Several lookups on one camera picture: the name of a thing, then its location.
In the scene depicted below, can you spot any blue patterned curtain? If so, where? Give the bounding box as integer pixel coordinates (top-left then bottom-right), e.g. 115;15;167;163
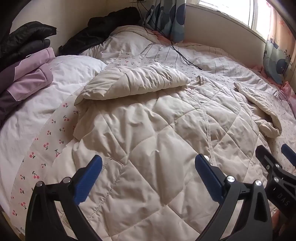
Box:
146;0;186;43

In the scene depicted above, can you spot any purple jacket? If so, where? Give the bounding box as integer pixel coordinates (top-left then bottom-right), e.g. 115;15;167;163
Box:
0;47;56;127

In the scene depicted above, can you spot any white pillow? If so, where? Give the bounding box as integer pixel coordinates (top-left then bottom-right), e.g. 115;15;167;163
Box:
0;55;107;163

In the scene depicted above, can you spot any window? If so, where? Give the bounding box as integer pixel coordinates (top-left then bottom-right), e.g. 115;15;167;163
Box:
198;0;270;40

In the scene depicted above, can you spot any beige quilted comforter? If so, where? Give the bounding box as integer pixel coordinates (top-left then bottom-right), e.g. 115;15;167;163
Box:
72;62;283;235

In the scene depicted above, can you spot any pink and blue curtain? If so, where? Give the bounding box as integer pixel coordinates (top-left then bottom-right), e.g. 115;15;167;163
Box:
263;6;296;85

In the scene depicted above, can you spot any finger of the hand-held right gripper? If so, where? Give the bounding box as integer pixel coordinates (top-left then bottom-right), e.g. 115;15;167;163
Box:
255;146;281;178
281;144;296;166

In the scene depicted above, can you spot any black cable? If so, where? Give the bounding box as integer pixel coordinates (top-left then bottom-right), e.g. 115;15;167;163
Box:
136;0;203;70

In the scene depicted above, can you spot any pink blanket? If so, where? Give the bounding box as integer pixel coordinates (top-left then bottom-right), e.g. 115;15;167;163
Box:
252;65;296;102

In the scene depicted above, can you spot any black puffer jacket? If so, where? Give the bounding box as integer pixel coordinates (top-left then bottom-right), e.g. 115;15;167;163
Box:
0;21;57;71

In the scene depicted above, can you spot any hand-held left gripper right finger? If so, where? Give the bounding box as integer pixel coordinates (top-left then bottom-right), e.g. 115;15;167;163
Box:
195;154;274;241

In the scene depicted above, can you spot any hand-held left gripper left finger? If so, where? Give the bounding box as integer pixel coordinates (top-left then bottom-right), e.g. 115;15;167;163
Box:
25;155;103;241

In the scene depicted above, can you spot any black coat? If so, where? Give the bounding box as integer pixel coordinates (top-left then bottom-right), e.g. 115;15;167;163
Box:
58;7;142;56

